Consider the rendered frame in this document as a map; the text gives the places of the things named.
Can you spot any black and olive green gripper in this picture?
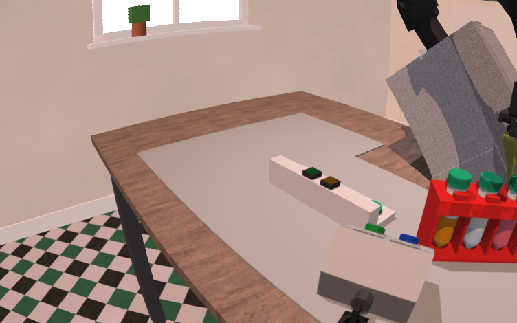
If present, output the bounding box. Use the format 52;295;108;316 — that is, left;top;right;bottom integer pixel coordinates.
498;107;517;185

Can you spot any light grey flat mat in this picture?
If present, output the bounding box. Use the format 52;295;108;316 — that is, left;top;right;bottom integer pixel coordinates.
137;113;517;323

